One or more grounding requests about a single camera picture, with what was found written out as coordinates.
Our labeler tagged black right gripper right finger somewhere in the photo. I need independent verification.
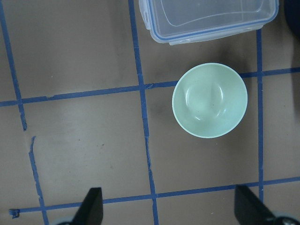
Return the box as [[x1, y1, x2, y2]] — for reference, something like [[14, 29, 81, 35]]
[[234, 185, 278, 225]]

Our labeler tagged clear plastic food container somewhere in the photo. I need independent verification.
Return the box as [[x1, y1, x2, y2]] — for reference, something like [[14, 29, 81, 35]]
[[138, 0, 279, 45]]

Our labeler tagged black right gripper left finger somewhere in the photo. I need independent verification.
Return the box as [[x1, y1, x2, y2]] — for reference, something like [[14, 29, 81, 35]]
[[71, 187, 103, 225]]

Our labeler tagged dark blue saucepan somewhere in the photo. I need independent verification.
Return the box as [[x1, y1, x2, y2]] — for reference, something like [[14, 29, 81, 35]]
[[284, 0, 300, 38]]

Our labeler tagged green bowl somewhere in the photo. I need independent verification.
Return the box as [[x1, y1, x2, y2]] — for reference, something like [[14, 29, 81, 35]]
[[172, 63, 248, 138]]

